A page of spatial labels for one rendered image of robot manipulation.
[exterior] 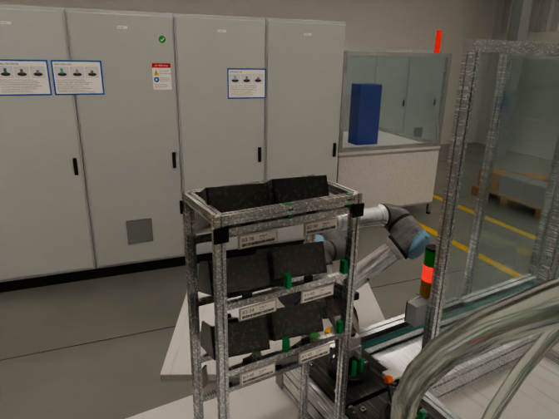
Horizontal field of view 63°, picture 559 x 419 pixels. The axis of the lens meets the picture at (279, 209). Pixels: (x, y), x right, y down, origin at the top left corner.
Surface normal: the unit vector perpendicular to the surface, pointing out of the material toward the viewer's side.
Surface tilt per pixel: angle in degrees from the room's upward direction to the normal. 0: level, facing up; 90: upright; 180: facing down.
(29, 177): 90
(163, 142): 90
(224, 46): 90
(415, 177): 90
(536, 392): 0
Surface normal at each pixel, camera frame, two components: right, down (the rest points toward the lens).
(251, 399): 0.02, -0.95
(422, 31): 0.37, 0.30
